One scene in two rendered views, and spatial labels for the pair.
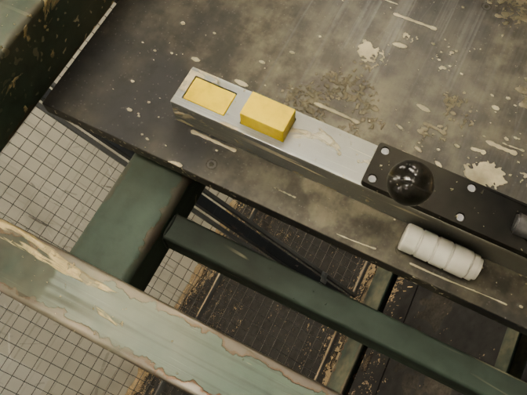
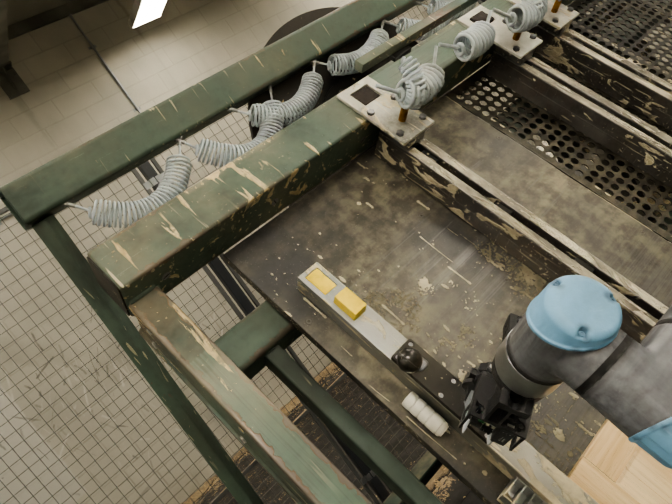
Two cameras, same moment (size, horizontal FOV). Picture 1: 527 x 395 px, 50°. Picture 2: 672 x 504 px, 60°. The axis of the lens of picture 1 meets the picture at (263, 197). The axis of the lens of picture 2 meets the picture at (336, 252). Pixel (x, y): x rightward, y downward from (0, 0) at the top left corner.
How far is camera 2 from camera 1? 0.42 m
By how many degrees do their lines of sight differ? 14
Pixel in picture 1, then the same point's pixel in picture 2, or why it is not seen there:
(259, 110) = (346, 298)
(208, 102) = (319, 284)
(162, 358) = (247, 416)
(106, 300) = (226, 375)
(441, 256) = (424, 415)
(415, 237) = (412, 399)
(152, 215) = (264, 340)
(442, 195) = (435, 379)
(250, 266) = (312, 390)
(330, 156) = (378, 337)
